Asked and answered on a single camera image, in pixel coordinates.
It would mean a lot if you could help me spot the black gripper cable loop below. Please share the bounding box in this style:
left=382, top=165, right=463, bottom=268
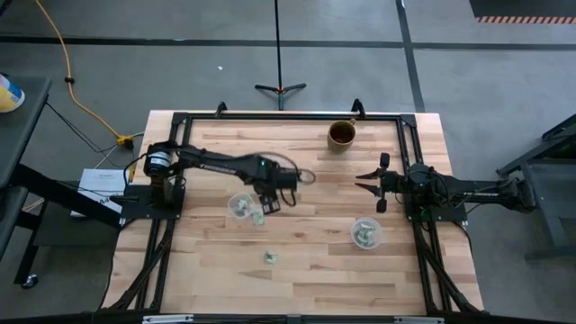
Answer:
left=269, top=151, right=317, bottom=208

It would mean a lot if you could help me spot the clear plastic container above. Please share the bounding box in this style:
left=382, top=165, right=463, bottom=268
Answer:
left=350, top=216, right=386, bottom=251
left=227, top=192, right=257, bottom=221

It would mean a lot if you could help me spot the white paper sheet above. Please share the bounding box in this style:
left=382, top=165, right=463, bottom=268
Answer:
left=71, top=167, right=131, bottom=218

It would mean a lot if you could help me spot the olive green ceramic mug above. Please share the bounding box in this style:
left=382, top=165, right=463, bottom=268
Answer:
left=327, top=118, right=357, bottom=153

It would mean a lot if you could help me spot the black side table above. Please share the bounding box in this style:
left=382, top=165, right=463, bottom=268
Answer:
left=0, top=75, right=53, bottom=262

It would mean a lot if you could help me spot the black floor mat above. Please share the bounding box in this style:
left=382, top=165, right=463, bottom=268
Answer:
left=469, top=0, right=576, bottom=18

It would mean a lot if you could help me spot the silver metal bracket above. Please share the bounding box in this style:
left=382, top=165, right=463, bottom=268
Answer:
left=142, top=314, right=194, bottom=324
left=393, top=315, right=446, bottom=324

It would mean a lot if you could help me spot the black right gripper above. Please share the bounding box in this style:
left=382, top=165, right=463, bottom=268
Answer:
left=354, top=151, right=409, bottom=214

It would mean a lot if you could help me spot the orange black hazard tape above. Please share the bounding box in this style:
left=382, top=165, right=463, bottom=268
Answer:
left=475, top=16, right=576, bottom=25

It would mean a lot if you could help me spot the black floor cable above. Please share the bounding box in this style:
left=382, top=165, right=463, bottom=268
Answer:
left=44, top=101, right=134, bottom=157

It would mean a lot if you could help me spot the black aluminium table frame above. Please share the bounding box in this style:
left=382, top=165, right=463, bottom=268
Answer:
left=106, top=98, right=483, bottom=316

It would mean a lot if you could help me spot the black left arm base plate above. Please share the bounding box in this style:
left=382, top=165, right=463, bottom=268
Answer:
left=110, top=183, right=186, bottom=222

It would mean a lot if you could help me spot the black tripod stand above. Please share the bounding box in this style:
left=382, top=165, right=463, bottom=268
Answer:
left=254, top=0, right=308, bottom=112

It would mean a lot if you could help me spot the yellow extension cable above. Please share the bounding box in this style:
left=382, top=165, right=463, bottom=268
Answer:
left=34, top=0, right=135, bottom=150

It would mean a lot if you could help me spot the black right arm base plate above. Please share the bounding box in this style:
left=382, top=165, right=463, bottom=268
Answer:
left=404, top=197, right=470, bottom=225

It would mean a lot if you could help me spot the yellow blue white tub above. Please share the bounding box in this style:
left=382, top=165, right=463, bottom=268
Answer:
left=0, top=73, right=26, bottom=113

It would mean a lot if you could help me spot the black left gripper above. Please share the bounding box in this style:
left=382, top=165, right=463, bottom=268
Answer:
left=256, top=167, right=300, bottom=215

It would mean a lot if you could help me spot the grey metal stand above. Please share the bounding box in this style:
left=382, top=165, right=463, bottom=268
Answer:
left=496, top=114, right=576, bottom=262

